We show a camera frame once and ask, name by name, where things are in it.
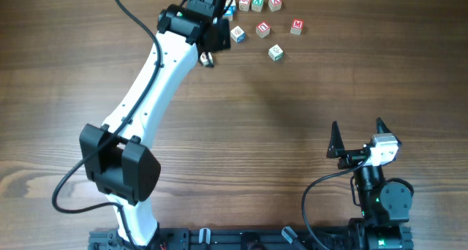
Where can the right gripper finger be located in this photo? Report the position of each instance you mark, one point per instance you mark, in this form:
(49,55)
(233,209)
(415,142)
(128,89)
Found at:
(384,135)
(336,147)

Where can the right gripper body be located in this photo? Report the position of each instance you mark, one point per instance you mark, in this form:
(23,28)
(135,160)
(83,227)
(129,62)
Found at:
(354,157)

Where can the red letter M block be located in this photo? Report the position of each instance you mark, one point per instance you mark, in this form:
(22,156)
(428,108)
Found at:
(297,26)

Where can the red letter U block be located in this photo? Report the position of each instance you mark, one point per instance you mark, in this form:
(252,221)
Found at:
(263,29)

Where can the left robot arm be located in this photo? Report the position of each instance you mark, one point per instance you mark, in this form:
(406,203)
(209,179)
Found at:
(117,155)

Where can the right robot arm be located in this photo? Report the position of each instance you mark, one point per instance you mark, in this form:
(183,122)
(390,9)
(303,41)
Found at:
(385,203)

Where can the white green-sided picture block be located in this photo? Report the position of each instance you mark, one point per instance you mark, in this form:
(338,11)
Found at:
(275,52)

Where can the white blue-sided picture block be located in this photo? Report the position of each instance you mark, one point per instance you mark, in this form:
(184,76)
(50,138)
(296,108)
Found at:
(237,34)

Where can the brown picture block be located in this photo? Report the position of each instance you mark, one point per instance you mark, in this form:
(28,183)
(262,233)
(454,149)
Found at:
(206,59)

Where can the red letter A block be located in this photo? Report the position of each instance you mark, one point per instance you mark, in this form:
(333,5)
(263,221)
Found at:
(275,5)

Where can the green letter V block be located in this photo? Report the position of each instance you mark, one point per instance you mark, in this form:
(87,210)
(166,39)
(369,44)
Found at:
(257,5)

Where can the blue picture block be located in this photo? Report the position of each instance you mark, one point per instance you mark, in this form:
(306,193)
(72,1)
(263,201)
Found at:
(228,15)

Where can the red number nine block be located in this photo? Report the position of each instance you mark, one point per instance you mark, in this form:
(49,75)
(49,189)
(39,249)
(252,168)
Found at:
(244,5)

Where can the cream picture block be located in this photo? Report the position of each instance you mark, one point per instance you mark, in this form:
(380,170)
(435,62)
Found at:
(231,4)

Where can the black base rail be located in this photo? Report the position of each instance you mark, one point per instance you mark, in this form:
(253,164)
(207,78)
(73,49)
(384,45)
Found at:
(252,239)

